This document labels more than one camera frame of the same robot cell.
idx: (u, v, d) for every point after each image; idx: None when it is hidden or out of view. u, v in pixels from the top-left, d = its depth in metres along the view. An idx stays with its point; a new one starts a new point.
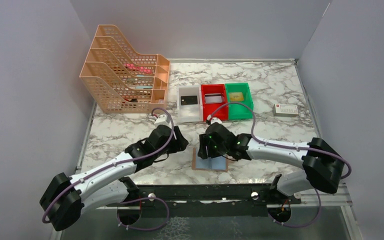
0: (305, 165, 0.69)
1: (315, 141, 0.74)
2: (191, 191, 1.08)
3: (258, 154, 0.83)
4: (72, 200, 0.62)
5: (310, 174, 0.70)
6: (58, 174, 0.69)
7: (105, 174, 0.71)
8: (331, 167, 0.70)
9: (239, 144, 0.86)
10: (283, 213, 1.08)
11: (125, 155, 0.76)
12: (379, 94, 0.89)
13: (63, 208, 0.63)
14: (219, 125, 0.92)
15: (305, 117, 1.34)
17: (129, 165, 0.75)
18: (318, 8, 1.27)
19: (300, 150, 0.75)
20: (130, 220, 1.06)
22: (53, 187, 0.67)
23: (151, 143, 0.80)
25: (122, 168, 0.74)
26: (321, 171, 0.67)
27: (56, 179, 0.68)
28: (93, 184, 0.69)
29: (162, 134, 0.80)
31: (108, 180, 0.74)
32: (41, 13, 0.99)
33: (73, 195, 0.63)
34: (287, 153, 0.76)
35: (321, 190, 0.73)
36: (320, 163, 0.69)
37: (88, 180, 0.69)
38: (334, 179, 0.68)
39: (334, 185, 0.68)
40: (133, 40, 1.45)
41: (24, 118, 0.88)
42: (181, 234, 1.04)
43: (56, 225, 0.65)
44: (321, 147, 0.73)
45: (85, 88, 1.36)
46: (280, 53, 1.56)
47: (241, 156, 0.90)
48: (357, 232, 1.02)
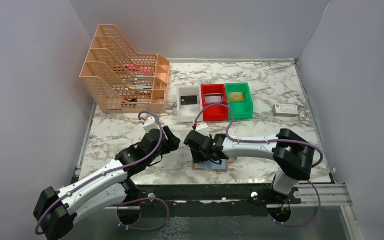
0: (276, 157, 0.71)
1: (282, 133, 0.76)
2: (191, 191, 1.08)
3: (234, 152, 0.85)
4: (60, 215, 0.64)
5: (282, 166, 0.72)
6: (47, 188, 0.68)
7: (94, 185, 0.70)
8: (302, 156, 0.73)
9: (214, 145, 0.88)
10: (283, 213, 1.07)
11: (116, 164, 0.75)
12: (380, 94, 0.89)
13: (53, 222, 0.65)
14: (193, 132, 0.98)
15: (305, 117, 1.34)
17: (119, 174, 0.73)
18: (319, 7, 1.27)
19: (270, 143, 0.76)
20: (130, 220, 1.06)
22: (42, 201, 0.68)
23: (144, 148, 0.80)
25: (112, 177, 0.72)
26: (293, 161, 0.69)
27: (45, 193, 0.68)
28: (81, 197, 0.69)
29: (154, 139, 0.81)
31: (99, 190, 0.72)
32: (40, 13, 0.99)
33: (62, 210, 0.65)
34: (259, 147, 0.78)
35: (296, 178, 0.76)
36: (289, 153, 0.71)
37: (77, 192, 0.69)
38: (305, 166, 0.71)
39: (307, 173, 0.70)
40: (133, 40, 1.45)
41: (24, 118, 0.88)
42: (181, 234, 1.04)
43: (49, 236, 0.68)
44: (289, 137, 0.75)
45: (85, 88, 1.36)
46: (280, 52, 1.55)
47: (219, 157, 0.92)
48: (357, 232, 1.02)
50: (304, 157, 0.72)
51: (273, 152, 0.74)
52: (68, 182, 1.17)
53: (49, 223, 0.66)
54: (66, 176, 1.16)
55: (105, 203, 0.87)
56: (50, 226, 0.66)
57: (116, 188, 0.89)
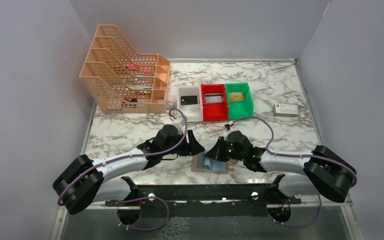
0: (306, 170, 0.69)
1: (318, 149, 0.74)
2: (191, 191, 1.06)
3: (271, 165, 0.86)
4: (94, 180, 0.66)
5: (313, 181, 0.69)
6: (80, 156, 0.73)
7: (123, 162, 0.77)
8: (339, 175, 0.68)
9: (254, 157, 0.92)
10: (283, 213, 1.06)
11: (139, 150, 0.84)
12: (379, 94, 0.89)
13: (82, 188, 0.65)
14: (243, 136, 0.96)
15: (305, 117, 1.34)
17: (142, 160, 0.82)
18: (318, 8, 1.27)
19: (303, 157, 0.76)
20: (130, 220, 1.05)
22: (74, 167, 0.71)
23: (158, 143, 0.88)
25: (136, 161, 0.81)
26: (325, 178, 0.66)
27: (78, 160, 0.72)
28: (112, 169, 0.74)
29: (168, 134, 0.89)
31: (122, 170, 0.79)
32: (40, 13, 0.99)
33: (96, 176, 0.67)
34: (292, 161, 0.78)
35: (330, 198, 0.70)
36: (323, 169, 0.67)
37: (108, 165, 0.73)
38: (340, 186, 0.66)
39: (341, 193, 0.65)
40: (133, 40, 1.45)
41: (24, 118, 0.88)
42: (181, 234, 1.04)
43: (70, 207, 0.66)
44: (324, 154, 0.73)
45: (84, 88, 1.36)
46: (279, 52, 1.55)
47: (257, 170, 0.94)
48: (357, 232, 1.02)
50: (341, 177, 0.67)
51: (305, 166, 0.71)
52: None
53: (77, 189, 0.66)
54: None
55: (112, 194, 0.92)
56: (78, 193, 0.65)
57: (121, 183, 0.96)
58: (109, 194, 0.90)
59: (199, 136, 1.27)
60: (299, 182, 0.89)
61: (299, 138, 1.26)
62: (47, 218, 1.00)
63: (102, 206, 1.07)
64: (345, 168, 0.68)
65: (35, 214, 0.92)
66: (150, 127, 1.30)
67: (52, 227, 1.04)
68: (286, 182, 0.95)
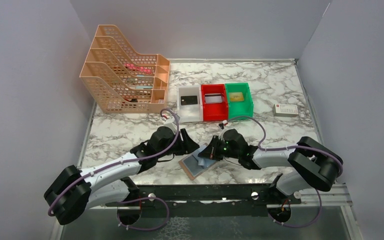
0: (290, 160, 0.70)
1: (303, 139, 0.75)
2: (191, 191, 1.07)
3: (263, 161, 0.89)
4: (82, 192, 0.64)
5: (299, 171, 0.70)
6: (68, 167, 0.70)
7: (113, 170, 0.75)
8: (326, 165, 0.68)
9: (248, 154, 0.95)
10: (283, 213, 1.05)
11: (131, 155, 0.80)
12: (379, 95, 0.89)
13: (70, 201, 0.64)
14: (238, 134, 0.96)
15: (305, 117, 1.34)
17: (135, 165, 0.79)
18: (318, 8, 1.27)
19: (289, 149, 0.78)
20: (130, 220, 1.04)
22: (62, 179, 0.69)
23: (152, 145, 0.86)
25: (128, 167, 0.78)
26: (309, 166, 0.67)
27: (65, 172, 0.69)
28: (102, 178, 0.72)
29: (162, 136, 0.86)
31: (114, 177, 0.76)
32: (40, 13, 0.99)
33: (83, 187, 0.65)
34: (279, 153, 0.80)
35: (318, 188, 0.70)
36: (306, 158, 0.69)
37: (98, 174, 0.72)
38: (327, 175, 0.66)
39: (328, 181, 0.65)
40: (133, 40, 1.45)
41: (24, 118, 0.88)
42: (181, 234, 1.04)
43: (61, 218, 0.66)
44: (309, 144, 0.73)
45: (85, 88, 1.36)
46: (280, 52, 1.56)
47: (251, 167, 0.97)
48: (357, 232, 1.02)
50: (327, 166, 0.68)
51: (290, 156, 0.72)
52: None
53: (66, 201, 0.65)
54: None
55: (109, 197, 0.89)
56: (66, 205, 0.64)
57: (119, 185, 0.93)
58: (106, 198, 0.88)
59: (199, 136, 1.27)
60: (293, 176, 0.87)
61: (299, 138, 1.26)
62: (48, 219, 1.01)
63: (102, 206, 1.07)
64: (330, 157, 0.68)
65: (35, 214, 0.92)
66: (150, 127, 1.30)
67: (52, 227, 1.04)
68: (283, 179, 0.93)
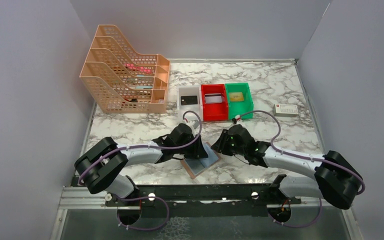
0: (318, 176, 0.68)
1: (330, 154, 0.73)
2: (191, 191, 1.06)
3: (275, 162, 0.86)
4: (119, 161, 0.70)
5: (322, 187, 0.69)
6: (105, 137, 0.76)
7: (142, 150, 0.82)
8: (349, 185, 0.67)
9: (257, 150, 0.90)
10: (283, 213, 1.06)
11: (154, 143, 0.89)
12: (379, 94, 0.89)
13: (107, 168, 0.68)
14: (244, 128, 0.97)
15: (305, 117, 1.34)
17: (158, 151, 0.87)
18: (319, 8, 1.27)
19: (314, 161, 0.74)
20: (130, 220, 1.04)
22: (98, 148, 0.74)
23: (172, 139, 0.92)
25: (152, 151, 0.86)
26: (335, 185, 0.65)
27: (103, 141, 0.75)
28: (133, 155, 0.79)
29: (183, 131, 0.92)
31: (140, 158, 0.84)
32: (40, 13, 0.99)
33: (120, 157, 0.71)
34: (301, 163, 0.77)
35: (336, 206, 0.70)
36: (334, 176, 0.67)
37: (131, 149, 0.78)
38: (349, 195, 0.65)
39: (348, 201, 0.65)
40: (133, 40, 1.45)
41: (24, 118, 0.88)
42: (181, 234, 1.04)
43: (91, 186, 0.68)
44: (336, 160, 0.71)
45: (84, 88, 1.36)
46: (279, 52, 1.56)
47: (258, 164, 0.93)
48: (358, 232, 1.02)
50: (350, 186, 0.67)
51: (316, 171, 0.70)
52: (68, 182, 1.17)
53: (101, 169, 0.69)
54: (66, 176, 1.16)
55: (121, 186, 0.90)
56: (101, 171, 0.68)
57: (127, 180, 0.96)
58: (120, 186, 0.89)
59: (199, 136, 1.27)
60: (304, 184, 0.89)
61: (299, 138, 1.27)
62: (47, 219, 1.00)
63: (102, 206, 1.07)
64: (354, 176, 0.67)
65: (35, 214, 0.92)
66: (150, 127, 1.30)
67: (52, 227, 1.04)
68: (288, 182, 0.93)
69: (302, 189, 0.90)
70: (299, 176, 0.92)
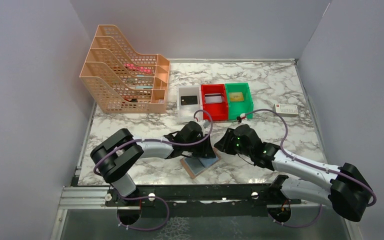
0: (333, 189, 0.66)
1: (346, 167, 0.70)
2: (191, 191, 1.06)
3: (284, 167, 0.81)
4: (136, 151, 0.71)
5: (334, 199, 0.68)
6: (122, 128, 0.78)
7: (154, 144, 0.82)
8: (361, 199, 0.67)
9: (265, 153, 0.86)
10: (283, 213, 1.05)
11: (166, 138, 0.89)
12: (379, 95, 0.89)
13: (122, 158, 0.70)
14: (251, 129, 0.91)
15: (305, 117, 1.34)
17: (170, 147, 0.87)
18: (319, 8, 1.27)
19: (329, 173, 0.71)
20: (130, 220, 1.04)
22: (115, 139, 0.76)
23: (182, 136, 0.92)
25: (164, 146, 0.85)
26: (349, 199, 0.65)
27: (120, 132, 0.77)
28: (146, 147, 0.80)
29: (193, 129, 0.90)
31: (152, 151, 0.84)
32: (40, 13, 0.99)
33: (135, 149, 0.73)
34: (315, 172, 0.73)
35: (343, 215, 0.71)
36: (349, 191, 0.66)
37: (145, 142, 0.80)
38: (359, 209, 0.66)
39: (358, 214, 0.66)
40: (133, 40, 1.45)
41: (24, 118, 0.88)
42: (181, 234, 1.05)
43: (106, 175, 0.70)
44: (352, 174, 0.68)
45: (84, 88, 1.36)
46: (279, 52, 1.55)
47: (265, 166, 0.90)
48: (358, 232, 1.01)
50: (361, 201, 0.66)
51: (331, 184, 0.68)
52: (68, 183, 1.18)
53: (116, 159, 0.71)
54: (66, 176, 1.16)
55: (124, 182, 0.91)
56: (118, 161, 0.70)
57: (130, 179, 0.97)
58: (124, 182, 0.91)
59: None
60: (311, 191, 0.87)
61: (299, 138, 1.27)
62: (48, 219, 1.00)
63: (102, 206, 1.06)
64: (368, 191, 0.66)
65: (35, 214, 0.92)
66: (150, 127, 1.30)
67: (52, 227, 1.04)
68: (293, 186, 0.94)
69: (308, 194, 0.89)
70: (305, 181, 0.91)
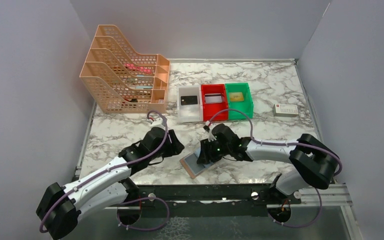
0: (292, 158, 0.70)
1: (303, 137, 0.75)
2: (191, 191, 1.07)
3: (257, 154, 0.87)
4: (66, 210, 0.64)
5: (298, 169, 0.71)
6: (52, 184, 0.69)
7: (98, 181, 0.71)
8: (324, 164, 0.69)
9: (240, 145, 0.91)
10: (283, 213, 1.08)
11: (118, 160, 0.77)
12: (379, 95, 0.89)
13: (58, 218, 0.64)
14: (226, 126, 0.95)
15: (305, 117, 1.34)
17: (123, 170, 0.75)
18: (319, 8, 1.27)
19: (289, 145, 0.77)
20: (131, 220, 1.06)
22: (46, 197, 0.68)
23: (145, 145, 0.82)
25: (116, 173, 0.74)
26: (309, 165, 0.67)
27: (49, 189, 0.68)
28: (87, 192, 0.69)
29: (157, 136, 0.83)
31: (103, 185, 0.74)
32: (40, 13, 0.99)
33: (68, 205, 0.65)
34: (278, 149, 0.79)
35: (315, 186, 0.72)
36: (307, 156, 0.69)
37: (82, 187, 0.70)
38: (325, 173, 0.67)
39: (325, 180, 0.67)
40: (133, 40, 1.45)
41: (24, 118, 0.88)
42: (181, 234, 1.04)
43: (55, 233, 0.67)
44: (309, 142, 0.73)
45: (84, 88, 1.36)
46: (280, 52, 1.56)
47: (243, 158, 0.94)
48: (357, 232, 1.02)
50: (325, 165, 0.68)
51: (290, 154, 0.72)
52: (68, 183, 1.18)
53: (55, 219, 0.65)
54: (66, 176, 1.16)
55: (107, 202, 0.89)
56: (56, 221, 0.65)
57: (115, 188, 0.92)
58: (103, 203, 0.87)
59: (199, 136, 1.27)
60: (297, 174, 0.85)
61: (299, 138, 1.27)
62: None
63: None
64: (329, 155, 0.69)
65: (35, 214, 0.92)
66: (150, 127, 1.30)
67: None
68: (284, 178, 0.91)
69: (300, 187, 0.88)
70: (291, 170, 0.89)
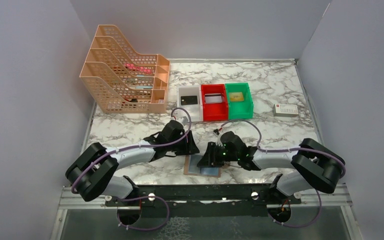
0: (294, 163, 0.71)
1: (305, 141, 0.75)
2: (191, 191, 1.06)
3: (264, 161, 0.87)
4: (110, 165, 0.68)
5: (302, 173, 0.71)
6: (93, 143, 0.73)
7: (132, 152, 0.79)
8: (329, 167, 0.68)
9: (247, 155, 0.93)
10: (283, 213, 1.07)
11: (145, 141, 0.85)
12: (379, 95, 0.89)
13: (98, 173, 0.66)
14: (236, 135, 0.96)
15: (305, 117, 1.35)
17: (150, 150, 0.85)
18: (319, 8, 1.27)
19: (291, 151, 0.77)
20: (130, 220, 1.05)
22: (87, 154, 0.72)
23: (165, 136, 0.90)
25: (144, 150, 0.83)
26: (312, 168, 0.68)
27: (92, 147, 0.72)
28: (124, 157, 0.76)
29: (175, 127, 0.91)
31: (133, 158, 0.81)
32: (39, 13, 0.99)
33: (110, 161, 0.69)
34: (281, 155, 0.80)
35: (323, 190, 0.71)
36: (309, 160, 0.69)
37: (121, 152, 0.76)
38: (330, 177, 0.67)
39: (330, 184, 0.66)
40: (133, 40, 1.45)
41: (23, 118, 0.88)
42: (181, 234, 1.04)
43: (85, 194, 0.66)
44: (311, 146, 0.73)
45: (84, 88, 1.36)
46: (279, 53, 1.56)
47: (250, 168, 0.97)
48: (357, 231, 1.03)
50: (330, 168, 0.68)
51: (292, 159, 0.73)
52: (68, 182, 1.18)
53: (93, 175, 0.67)
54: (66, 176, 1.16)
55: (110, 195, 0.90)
56: (93, 178, 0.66)
57: (123, 180, 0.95)
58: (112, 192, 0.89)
59: (199, 136, 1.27)
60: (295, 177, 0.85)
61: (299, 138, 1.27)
62: (47, 219, 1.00)
63: (102, 206, 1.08)
64: (333, 159, 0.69)
65: (35, 214, 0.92)
66: (150, 127, 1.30)
67: (52, 227, 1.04)
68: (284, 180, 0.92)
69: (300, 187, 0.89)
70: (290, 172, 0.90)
